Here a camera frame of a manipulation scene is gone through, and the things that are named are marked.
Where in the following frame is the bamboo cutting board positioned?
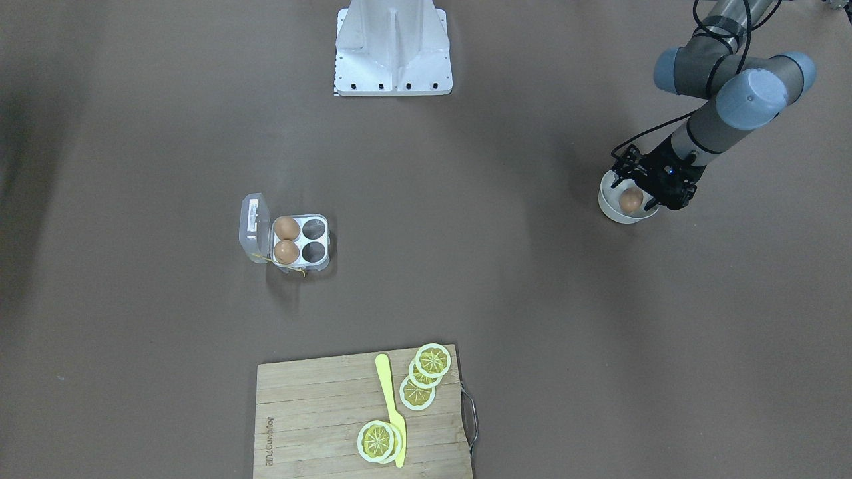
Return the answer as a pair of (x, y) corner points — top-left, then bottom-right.
(252, 352), (477, 478)

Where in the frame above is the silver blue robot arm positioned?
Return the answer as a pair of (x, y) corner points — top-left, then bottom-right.
(626, 1), (817, 210)

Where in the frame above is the white bowl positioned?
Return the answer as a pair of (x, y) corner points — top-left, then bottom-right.
(598, 170), (660, 224)

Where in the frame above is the lemon slice stack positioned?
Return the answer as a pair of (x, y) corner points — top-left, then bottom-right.
(356, 420), (403, 464)

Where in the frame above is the white camera stand base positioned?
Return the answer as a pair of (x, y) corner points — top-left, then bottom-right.
(333, 1), (453, 97)

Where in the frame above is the brown egg carried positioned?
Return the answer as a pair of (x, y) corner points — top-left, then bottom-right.
(618, 188), (644, 215)

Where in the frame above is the lemon slice top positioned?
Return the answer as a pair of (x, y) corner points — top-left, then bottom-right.
(413, 343), (451, 379)

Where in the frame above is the brown egg rear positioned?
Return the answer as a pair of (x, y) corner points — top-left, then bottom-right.
(273, 216), (301, 241)

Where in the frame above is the brown egg front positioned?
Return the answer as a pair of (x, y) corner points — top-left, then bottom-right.
(273, 239), (301, 265)

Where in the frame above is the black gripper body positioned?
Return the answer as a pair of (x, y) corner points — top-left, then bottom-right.
(636, 142), (705, 210)

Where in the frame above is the clear plastic egg carton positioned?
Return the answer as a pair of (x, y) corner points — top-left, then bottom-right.
(238, 193), (331, 275)

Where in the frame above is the lemon slice middle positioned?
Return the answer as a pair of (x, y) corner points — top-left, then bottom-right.
(408, 360), (443, 389)

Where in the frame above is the brown egg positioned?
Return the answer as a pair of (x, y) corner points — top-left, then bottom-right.
(273, 239), (301, 265)
(273, 216), (301, 241)

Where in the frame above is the yellow plastic knife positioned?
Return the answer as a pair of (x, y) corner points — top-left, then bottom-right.
(375, 353), (407, 469)

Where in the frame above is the lemon slice lower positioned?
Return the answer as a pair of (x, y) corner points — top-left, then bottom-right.
(399, 377), (436, 411)

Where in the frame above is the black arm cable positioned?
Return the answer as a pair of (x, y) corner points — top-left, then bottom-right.
(610, 0), (783, 175)

